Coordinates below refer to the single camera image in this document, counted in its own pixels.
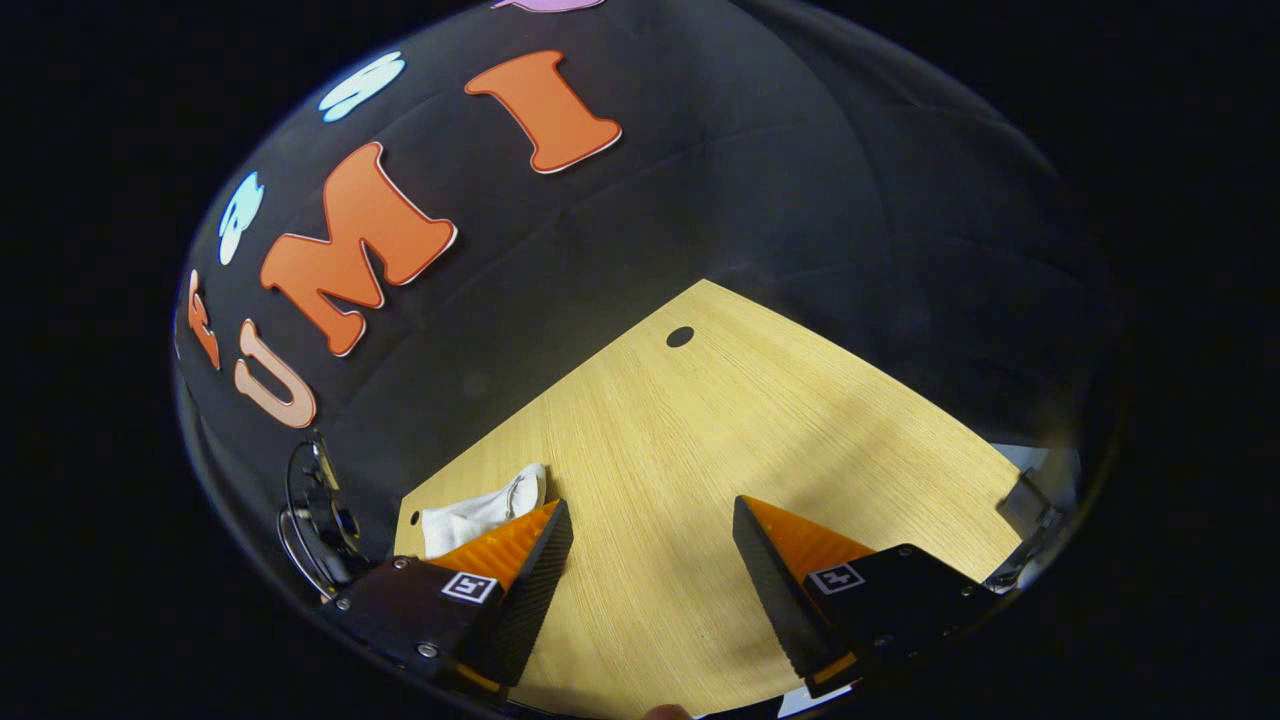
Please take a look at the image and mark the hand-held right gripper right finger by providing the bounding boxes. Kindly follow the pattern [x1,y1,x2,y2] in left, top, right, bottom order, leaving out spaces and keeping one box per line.
[733,495,1001,699]

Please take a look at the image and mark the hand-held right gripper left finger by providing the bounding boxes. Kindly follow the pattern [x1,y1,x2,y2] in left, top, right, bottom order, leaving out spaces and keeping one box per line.
[335,500,574,691]

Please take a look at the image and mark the white jeans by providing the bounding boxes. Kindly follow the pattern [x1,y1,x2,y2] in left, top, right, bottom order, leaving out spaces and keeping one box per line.
[420,463,549,559]

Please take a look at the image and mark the grey metal frame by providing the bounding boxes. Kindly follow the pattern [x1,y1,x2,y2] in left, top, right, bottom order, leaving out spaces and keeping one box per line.
[985,468,1063,591]

